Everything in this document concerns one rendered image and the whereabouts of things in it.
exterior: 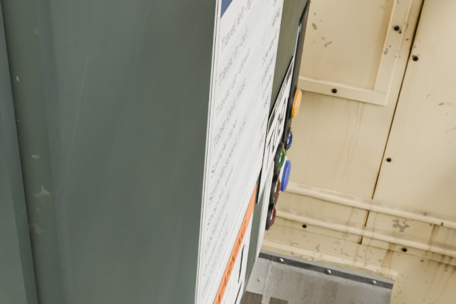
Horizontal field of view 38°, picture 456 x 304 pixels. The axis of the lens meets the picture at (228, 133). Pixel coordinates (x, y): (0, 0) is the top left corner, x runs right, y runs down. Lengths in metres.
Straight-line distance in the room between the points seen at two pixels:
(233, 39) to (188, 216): 0.07
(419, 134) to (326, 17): 0.32
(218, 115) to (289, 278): 1.43
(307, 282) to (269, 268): 0.10
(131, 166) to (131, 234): 0.02
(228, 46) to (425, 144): 1.20
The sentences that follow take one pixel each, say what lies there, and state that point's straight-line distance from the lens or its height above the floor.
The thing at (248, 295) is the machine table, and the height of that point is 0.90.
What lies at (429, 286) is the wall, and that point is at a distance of 1.70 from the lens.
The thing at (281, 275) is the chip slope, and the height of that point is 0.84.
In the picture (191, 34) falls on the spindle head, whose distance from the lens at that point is 0.20.
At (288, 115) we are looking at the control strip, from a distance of 0.58.
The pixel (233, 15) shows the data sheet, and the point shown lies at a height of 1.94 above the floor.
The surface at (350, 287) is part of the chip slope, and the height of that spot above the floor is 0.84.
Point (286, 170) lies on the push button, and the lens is 0.62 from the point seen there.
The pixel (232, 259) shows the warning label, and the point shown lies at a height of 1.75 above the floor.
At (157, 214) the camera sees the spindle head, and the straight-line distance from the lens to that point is 0.20.
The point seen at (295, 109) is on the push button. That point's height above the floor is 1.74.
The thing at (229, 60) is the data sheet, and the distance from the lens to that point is 0.26.
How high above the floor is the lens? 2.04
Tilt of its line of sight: 34 degrees down
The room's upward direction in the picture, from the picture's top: 5 degrees clockwise
